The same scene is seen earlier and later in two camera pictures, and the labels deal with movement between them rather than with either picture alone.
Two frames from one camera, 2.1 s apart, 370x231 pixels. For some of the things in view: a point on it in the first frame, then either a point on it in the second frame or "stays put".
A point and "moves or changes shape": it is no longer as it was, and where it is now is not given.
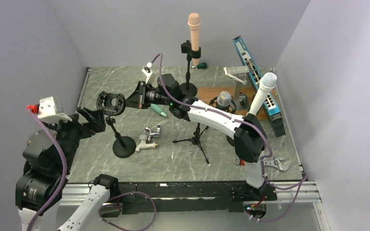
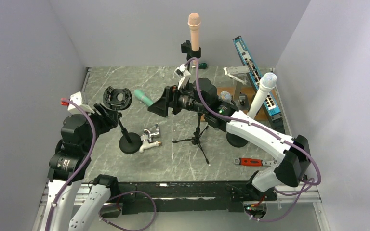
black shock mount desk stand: (113, 104) moves or changes shape
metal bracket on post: (238, 71) stays put
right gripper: (138, 100) to (170, 98)
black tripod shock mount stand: (213, 101) stays put
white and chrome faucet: (143, 138) stays put
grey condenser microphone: (223, 100) stays put
